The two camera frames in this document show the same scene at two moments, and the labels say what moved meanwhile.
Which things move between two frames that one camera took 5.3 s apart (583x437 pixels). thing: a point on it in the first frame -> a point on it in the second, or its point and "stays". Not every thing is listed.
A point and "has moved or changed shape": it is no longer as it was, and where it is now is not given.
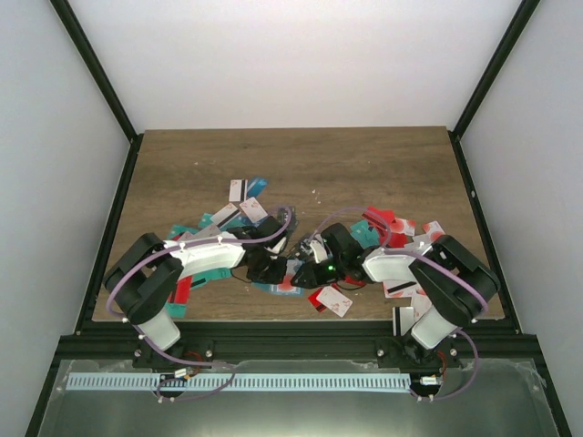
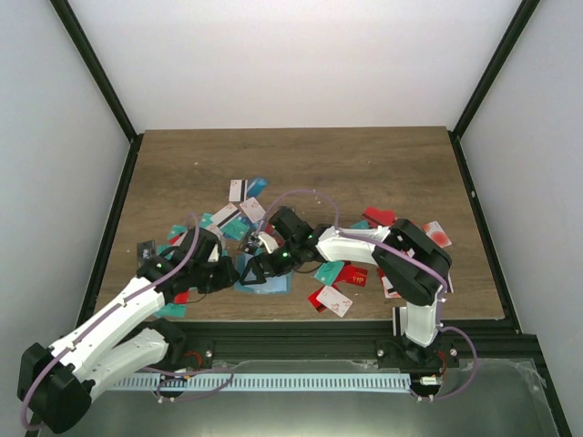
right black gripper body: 328,276 -> 291,247
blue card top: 256,186 stays
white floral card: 252,208 stays
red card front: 312,299 stays
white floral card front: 334,300 stays
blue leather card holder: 285,289 has moved or changed shape
